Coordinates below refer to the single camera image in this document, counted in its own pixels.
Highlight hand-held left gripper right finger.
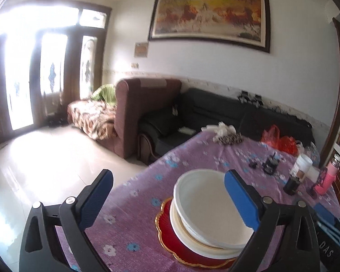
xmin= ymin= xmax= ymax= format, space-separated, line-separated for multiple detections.
xmin=224 ymin=170 xmax=321 ymax=272

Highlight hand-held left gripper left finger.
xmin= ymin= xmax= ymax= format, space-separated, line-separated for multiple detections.
xmin=18 ymin=169 xmax=114 ymax=272

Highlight large cream bowl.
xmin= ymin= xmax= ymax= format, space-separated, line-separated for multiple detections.
xmin=170 ymin=201 xmax=240 ymax=259

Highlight pink thermos bottle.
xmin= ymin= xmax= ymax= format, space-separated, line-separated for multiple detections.
xmin=314 ymin=154 xmax=340 ymax=195

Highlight black sofa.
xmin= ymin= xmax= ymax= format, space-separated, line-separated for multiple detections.
xmin=137 ymin=88 xmax=313 ymax=165

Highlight green cloth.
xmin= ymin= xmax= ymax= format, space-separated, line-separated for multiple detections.
xmin=91 ymin=83 xmax=117 ymax=105

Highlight brown armchair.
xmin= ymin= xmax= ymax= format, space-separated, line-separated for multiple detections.
xmin=68 ymin=78 xmax=182 ymax=160

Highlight black motor device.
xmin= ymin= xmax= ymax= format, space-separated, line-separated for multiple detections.
xmin=265 ymin=153 xmax=282 ymax=175

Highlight red gold-rimmed plate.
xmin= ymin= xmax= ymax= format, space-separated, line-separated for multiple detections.
xmin=154 ymin=197 xmax=239 ymax=270

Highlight printed brown blanket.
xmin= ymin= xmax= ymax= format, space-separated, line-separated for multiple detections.
xmin=67 ymin=99 xmax=117 ymax=140

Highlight wooden glass door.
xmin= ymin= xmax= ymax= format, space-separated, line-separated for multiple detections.
xmin=0 ymin=1 xmax=113 ymax=137

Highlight framed horse painting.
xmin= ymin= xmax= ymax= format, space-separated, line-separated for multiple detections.
xmin=148 ymin=0 xmax=271 ymax=54

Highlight white plastic jar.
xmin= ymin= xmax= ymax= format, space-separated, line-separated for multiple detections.
xmin=290 ymin=154 xmax=313 ymax=181

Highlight small wall plaque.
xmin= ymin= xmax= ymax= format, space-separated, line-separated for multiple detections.
xmin=134 ymin=42 xmax=149 ymax=58

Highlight red plastic bag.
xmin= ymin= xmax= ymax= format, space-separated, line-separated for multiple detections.
xmin=261 ymin=125 xmax=298 ymax=155

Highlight purple floral tablecloth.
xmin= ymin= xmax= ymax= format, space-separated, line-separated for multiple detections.
xmin=55 ymin=129 xmax=340 ymax=272

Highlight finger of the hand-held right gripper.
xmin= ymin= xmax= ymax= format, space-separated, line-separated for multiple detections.
xmin=314 ymin=203 xmax=340 ymax=243

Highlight dark brown jar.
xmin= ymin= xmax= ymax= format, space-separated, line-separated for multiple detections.
xmin=283 ymin=175 xmax=301 ymax=196

